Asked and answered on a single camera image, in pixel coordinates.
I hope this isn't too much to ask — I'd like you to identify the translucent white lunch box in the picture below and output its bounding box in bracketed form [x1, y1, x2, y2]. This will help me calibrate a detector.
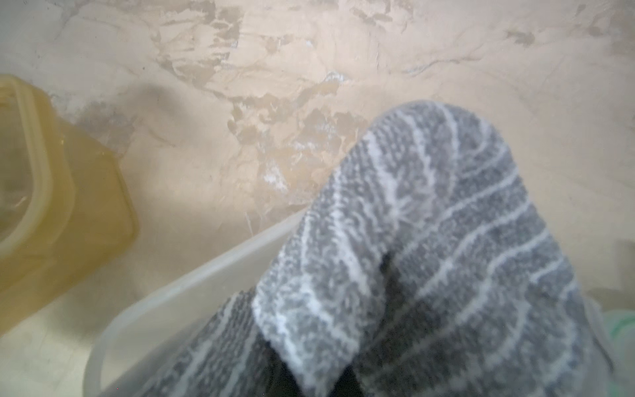
[83, 207, 616, 397]

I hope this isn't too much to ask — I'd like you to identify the yellow lunch box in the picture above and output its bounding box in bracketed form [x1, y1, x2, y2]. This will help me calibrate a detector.
[1, 74, 138, 332]

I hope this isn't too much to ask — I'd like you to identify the grey striped cloth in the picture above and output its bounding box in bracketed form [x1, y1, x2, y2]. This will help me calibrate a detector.
[137, 101, 614, 396]

